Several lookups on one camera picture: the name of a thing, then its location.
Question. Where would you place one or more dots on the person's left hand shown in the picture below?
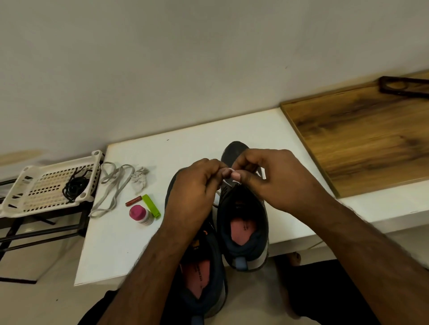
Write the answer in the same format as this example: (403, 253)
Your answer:
(191, 197)

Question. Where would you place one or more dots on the person's right hand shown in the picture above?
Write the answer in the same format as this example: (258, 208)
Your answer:
(285, 181)

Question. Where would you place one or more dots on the grey shoelace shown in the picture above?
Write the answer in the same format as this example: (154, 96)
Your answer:
(231, 177)

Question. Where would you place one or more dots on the dark sneaker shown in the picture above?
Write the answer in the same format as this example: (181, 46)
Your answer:
(245, 231)
(201, 278)

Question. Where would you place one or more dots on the grey shoelaces bundle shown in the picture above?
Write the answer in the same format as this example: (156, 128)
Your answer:
(117, 184)

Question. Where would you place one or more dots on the black shoelace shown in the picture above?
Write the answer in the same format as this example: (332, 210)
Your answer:
(84, 173)
(75, 187)

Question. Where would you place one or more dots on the person's left forearm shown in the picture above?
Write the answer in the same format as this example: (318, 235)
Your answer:
(144, 281)

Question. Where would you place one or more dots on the person's right forearm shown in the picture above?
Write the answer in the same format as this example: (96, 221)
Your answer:
(372, 261)

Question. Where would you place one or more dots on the green marker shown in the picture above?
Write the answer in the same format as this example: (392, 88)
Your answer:
(151, 205)

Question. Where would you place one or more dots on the pink capped white bottle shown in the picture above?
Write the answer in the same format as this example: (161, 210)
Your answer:
(139, 213)

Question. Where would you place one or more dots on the small red stick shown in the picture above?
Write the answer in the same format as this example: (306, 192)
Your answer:
(133, 200)

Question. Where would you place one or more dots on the wooden board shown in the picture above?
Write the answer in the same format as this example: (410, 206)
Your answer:
(365, 137)

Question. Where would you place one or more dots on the white perforated plastic tray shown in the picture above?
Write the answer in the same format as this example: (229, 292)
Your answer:
(40, 187)

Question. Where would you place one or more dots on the black metal rack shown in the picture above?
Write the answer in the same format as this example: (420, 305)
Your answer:
(33, 231)

